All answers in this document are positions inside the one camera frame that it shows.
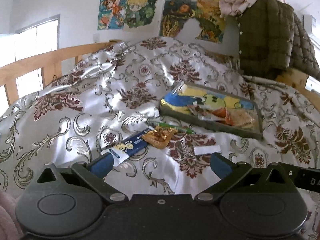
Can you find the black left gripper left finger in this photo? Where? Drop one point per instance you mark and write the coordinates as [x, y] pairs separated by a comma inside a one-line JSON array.
[[93, 173]]

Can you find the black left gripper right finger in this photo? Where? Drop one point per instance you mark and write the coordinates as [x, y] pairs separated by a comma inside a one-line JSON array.
[[230, 175]]

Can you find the dark blue milk powder sachet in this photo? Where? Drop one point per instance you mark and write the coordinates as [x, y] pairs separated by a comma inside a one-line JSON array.
[[128, 147]]

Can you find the golden brown snack packet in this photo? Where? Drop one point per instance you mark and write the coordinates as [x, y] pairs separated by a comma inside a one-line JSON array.
[[159, 137]]

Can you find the clear packet of orange snacks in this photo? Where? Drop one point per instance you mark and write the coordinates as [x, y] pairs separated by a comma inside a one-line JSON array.
[[239, 118]]

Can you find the small white sachet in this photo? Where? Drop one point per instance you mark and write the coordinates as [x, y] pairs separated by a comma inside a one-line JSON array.
[[209, 149]]

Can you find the green sausage stick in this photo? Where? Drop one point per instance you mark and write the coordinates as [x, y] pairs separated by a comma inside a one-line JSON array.
[[162, 124]]

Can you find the grey tray with cartoon lining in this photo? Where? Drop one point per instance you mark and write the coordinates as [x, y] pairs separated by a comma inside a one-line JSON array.
[[175, 104]]

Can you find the floral satin bedspread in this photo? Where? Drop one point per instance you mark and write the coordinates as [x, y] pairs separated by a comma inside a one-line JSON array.
[[107, 96]]

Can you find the olive green puffer jacket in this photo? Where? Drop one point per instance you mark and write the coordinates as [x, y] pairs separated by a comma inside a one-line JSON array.
[[273, 39]]

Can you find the window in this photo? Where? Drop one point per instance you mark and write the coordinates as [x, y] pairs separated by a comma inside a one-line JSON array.
[[21, 53]]

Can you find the wooden bed frame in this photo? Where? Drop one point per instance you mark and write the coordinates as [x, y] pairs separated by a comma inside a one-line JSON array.
[[49, 63]]

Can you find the cartoon wall posters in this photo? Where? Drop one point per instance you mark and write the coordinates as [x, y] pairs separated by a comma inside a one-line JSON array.
[[166, 16]]

